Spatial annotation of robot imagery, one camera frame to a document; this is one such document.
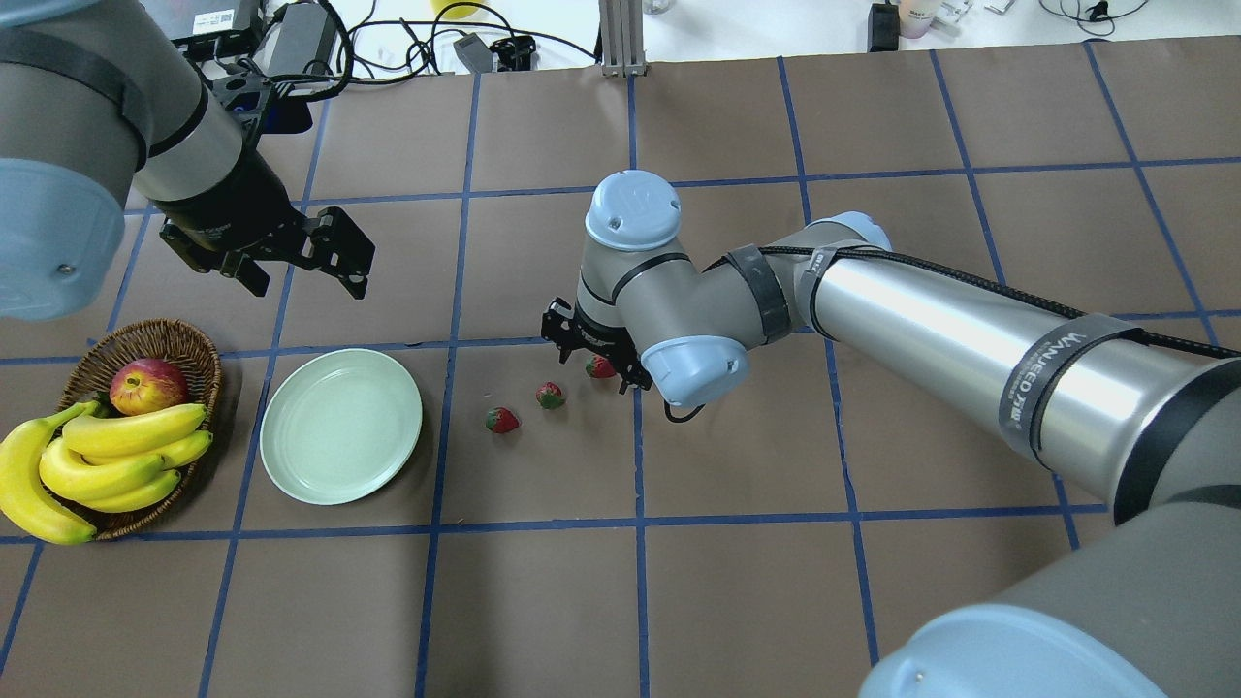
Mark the wicker fruit basket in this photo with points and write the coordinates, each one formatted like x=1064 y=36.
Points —
x=182 y=345

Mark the strawberry plate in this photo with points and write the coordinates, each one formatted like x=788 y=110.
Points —
x=501 y=419

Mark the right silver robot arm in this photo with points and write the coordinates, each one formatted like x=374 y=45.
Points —
x=1146 y=422

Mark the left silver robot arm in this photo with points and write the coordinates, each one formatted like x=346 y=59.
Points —
x=96 y=103

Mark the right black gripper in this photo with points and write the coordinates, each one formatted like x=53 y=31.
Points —
x=593 y=336

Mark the black power adapter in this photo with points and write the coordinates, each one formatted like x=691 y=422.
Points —
x=884 y=28

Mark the large black power brick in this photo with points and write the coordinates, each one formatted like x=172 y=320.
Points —
x=303 y=36

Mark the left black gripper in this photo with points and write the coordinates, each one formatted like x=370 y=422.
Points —
x=231 y=211

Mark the yellow banana bunch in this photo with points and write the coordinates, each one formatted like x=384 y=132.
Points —
x=39 y=462

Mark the aluminium frame post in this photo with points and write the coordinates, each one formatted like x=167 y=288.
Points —
x=621 y=39

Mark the strawberry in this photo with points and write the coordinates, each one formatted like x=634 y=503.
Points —
x=599 y=368
x=550 y=396

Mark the pale green plate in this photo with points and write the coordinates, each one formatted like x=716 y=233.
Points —
x=341 y=426

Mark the red apple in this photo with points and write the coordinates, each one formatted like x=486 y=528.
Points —
x=147 y=385

